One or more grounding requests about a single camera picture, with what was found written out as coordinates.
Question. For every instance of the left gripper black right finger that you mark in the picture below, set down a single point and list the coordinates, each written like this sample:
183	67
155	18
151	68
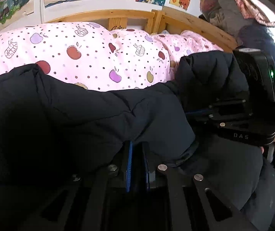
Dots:
180	202

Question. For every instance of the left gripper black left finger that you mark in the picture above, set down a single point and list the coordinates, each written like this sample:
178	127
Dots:
100	199

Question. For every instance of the large black jacket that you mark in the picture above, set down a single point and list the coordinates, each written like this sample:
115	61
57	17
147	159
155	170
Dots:
53	134

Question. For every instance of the pink patterned folded blanket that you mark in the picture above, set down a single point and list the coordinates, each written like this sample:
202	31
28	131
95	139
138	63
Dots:
232	16

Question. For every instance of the pink apple-print duvet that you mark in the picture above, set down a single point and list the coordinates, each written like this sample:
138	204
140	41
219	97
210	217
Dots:
89	55

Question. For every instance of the wooden bed frame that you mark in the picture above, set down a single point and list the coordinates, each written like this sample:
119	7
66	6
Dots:
172	20

